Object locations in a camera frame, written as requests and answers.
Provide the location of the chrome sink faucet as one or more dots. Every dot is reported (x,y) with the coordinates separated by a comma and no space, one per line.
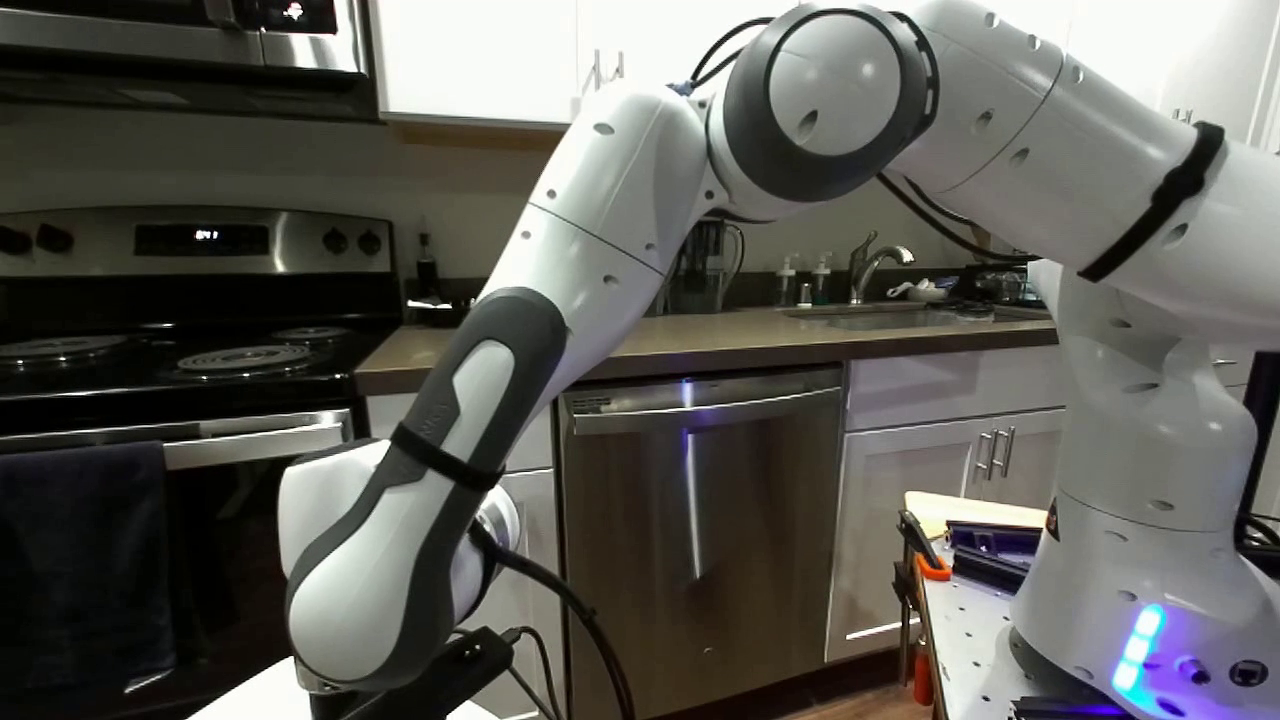
(866,264)

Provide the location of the glass coffee maker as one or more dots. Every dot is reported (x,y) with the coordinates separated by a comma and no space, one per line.
(706,264)

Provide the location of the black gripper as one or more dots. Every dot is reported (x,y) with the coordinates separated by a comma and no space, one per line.
(440,675)

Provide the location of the small dark bottle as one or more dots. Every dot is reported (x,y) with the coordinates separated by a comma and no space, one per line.
(427,264)

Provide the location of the black vertical pole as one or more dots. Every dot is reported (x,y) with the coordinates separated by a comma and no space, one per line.
(1261,440)

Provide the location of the stainless steel microwave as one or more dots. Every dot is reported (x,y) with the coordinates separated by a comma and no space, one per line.
(162,41)

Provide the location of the stainless steel black stove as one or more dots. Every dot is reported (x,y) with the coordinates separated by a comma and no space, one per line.
(202,241)

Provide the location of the dark hanging towel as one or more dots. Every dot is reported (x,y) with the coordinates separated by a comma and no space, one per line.
(80,575)

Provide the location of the brown kitchen countertop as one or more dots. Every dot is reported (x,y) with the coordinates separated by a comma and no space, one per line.
(745,333)

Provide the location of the orange black clamp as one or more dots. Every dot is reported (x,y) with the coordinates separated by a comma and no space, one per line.
(934,564)

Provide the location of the stainless steel dishwasher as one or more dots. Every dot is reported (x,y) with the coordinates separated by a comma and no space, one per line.
(745,532)

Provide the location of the black tools on table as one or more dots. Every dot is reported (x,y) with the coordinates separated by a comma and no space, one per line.
(995,552)

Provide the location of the small soap bottle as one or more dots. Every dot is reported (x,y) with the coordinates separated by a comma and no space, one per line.
(820,282)
(789,282)

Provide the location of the white upper cabinet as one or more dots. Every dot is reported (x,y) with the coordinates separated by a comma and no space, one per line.
(464,53)

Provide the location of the perforated metal robot table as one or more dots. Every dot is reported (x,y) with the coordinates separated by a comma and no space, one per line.
(967,627)

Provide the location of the narrow white base cabinet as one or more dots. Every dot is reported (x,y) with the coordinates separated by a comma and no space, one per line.
(543,462)

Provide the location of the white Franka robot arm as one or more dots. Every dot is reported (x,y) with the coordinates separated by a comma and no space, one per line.
(600,215)

